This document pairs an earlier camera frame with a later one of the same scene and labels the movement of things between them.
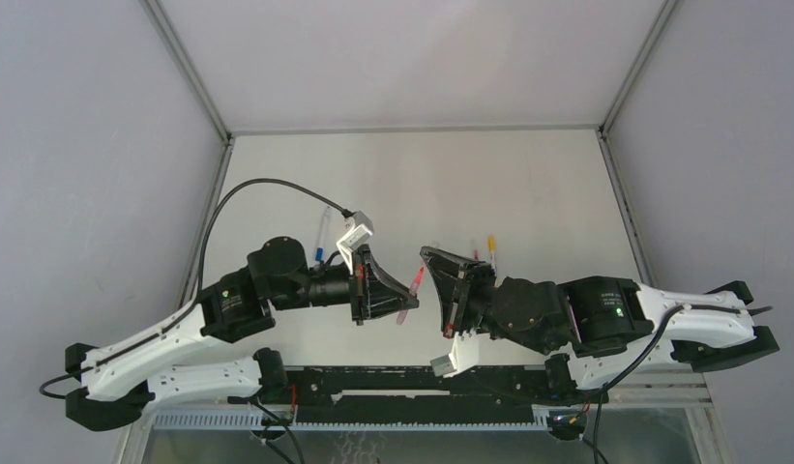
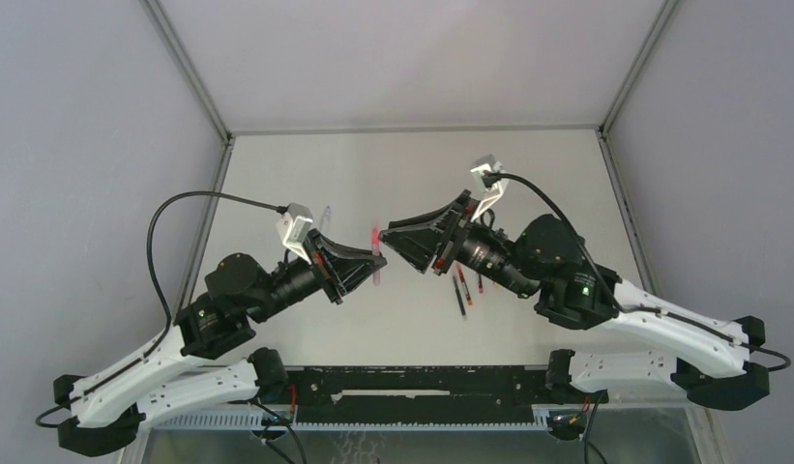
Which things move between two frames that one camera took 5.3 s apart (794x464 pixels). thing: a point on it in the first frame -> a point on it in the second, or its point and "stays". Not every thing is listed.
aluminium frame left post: x=189 y=70 stays
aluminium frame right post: x=638 y=245 stays
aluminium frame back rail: x=569 y=129 stays
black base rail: x=420 y=397 stays
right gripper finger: x=446 y=270 -> x=456 y=203
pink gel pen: x=413 y=291 -> x=375 y=249
